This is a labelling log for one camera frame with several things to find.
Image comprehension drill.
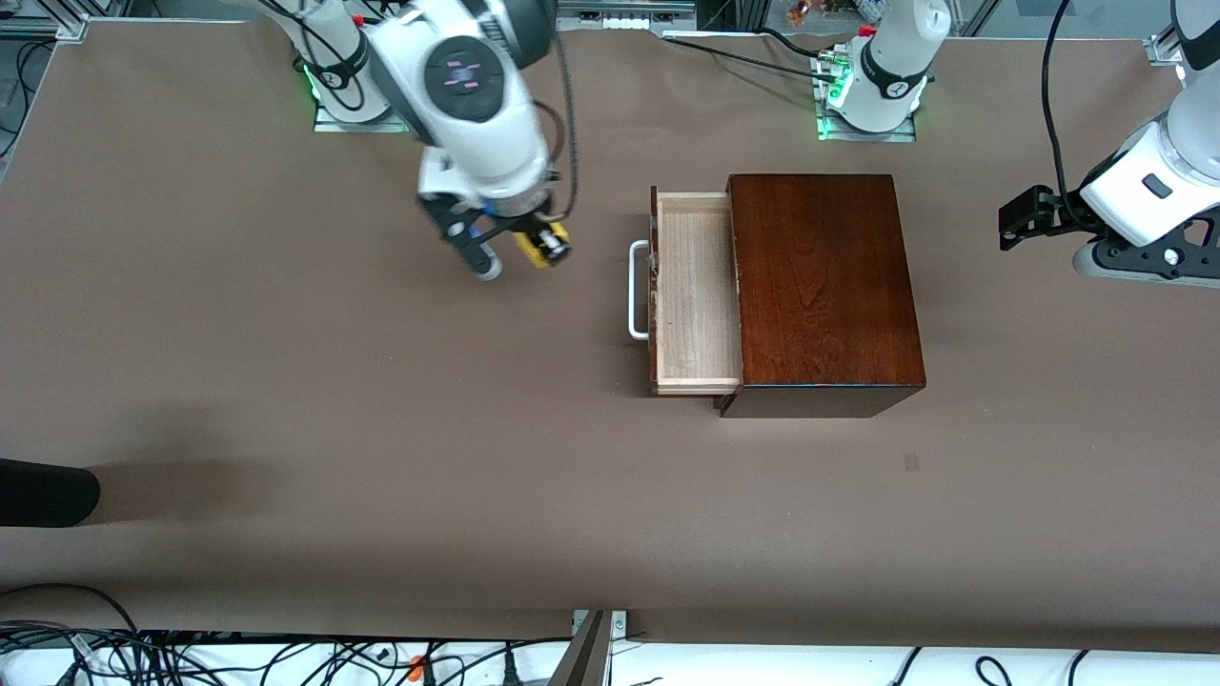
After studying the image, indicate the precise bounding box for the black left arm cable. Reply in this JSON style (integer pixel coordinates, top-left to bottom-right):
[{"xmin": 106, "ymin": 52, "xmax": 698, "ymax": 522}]
[{"xmin": 1039, "ymin": 0, "xmax": 1083, "ymax": 215}]

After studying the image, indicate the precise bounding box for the brown paper table cover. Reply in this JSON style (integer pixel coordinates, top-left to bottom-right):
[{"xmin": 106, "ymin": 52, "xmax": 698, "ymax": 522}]
[{"xmin": 0, "ymin": 19, "xmax": 1220, "ymax": 654}]

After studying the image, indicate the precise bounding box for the yellow block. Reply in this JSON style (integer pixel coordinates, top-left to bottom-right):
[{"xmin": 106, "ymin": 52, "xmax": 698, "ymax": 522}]
[{"xmin": 515, "ymin": 223, "xmax": 571, "ymax": 271}]

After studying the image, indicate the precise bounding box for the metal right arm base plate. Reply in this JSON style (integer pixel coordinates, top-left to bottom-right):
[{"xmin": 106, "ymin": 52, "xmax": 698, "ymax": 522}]
[{"xmin": 315, "ymin": 91, "xmax": 420, "ymax": 132}]

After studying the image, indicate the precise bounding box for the wooden drawer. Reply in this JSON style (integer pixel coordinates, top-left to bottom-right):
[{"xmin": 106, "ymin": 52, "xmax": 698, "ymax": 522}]
[{"xmin": 650, "ymin": 186, "xmax": 744, "ymax": 396}]

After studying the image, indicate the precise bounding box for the black cylinder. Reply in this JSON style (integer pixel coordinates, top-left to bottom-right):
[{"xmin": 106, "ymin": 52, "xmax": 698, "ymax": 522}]
[{"xmin": 0, "ymin": 457, "xmax": 101, "ymax": 528}]

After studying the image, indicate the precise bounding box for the black looping cable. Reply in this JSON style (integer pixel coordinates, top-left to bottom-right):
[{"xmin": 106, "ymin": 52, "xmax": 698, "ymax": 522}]
[{"xmin": 0, "ymin": 583, "xmax": 144, "ymax": 658}]

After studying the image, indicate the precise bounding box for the tangled black cable bundle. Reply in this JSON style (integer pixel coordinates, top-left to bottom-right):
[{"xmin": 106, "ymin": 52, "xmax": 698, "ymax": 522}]
[{"xmin": 0, "ymin": 624, "xmax": 573, "ymax": 686}]

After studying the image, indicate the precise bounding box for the black cable to arm base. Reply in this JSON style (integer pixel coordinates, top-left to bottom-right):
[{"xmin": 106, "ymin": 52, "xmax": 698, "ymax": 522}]
[{"xmin": 662, "ymin": 31, "xmax": 842, "ymax": 85}]

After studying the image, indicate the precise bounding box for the metal bracket with dark bar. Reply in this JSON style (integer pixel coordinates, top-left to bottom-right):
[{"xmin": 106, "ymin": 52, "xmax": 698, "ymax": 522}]
[{"xmin": 548, "ymin": 608, "xmax": 630, "ymax": 686}]

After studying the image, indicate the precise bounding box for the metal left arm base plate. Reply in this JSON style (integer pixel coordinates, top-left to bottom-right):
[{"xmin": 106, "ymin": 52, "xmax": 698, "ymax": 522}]
[{"xmin": 815, "ymin": 48, "xmax": 918, "ymax": 142}]

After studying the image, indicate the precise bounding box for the white metal drawer handle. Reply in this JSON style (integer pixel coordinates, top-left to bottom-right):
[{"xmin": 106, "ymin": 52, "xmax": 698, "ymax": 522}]
[{"xmin": 628, "ymin": 240, "xmax": 655, "ymax": 341}]

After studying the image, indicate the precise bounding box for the dark brown wooden cabinet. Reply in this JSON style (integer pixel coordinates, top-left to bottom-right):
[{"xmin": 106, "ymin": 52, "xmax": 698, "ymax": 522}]
[{"xmin": 715, "ymin": 173, "xmax": 927, "ymax": 418}]

